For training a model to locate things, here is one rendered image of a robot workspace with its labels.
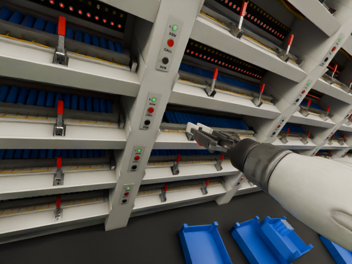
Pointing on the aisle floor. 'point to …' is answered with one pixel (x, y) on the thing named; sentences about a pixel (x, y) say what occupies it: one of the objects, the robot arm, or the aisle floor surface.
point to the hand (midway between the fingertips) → (198, 130)
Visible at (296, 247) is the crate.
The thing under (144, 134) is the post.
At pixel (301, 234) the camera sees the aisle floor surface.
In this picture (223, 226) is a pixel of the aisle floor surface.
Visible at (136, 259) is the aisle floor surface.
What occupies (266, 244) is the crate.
